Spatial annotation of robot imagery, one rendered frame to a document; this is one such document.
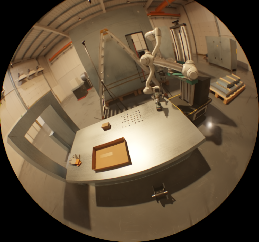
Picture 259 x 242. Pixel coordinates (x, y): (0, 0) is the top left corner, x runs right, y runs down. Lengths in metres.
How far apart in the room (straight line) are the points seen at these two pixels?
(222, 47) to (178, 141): 6.74
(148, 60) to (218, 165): 1.86
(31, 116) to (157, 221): 2.25
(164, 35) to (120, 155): 7.25
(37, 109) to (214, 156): 2.90
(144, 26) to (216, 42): 5.25
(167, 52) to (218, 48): 3.85
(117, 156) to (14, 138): 1.33
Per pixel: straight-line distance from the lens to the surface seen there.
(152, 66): 1.38
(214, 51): 7.46
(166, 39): 7.25
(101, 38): 2.38
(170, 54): 7.28
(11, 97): 10.38
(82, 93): 6.47
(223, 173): 1.77
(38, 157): 1.47
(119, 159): 0.94
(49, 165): 1.54
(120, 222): 1.68
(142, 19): 3.40
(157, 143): 0.91
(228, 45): 6.93
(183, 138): 0.94
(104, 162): 1.02
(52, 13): 9.60
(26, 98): 10.74
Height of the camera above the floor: 1.44
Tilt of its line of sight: 36 degrees down
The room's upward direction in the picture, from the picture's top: 24 degrees counter-clockwise
